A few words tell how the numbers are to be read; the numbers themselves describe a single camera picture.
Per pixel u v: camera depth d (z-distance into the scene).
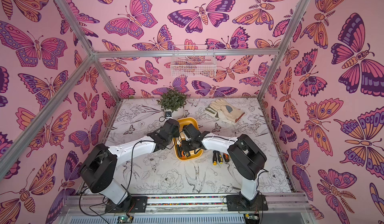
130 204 0.67
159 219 0.70
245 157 0.51
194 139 0.71
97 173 0.44
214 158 0.87
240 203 0.65
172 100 0.92
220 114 1.09
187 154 0.89
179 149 0.88
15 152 0.52
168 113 0.78
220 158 0.87
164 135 0.68
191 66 1.06
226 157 0.86
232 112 1.11
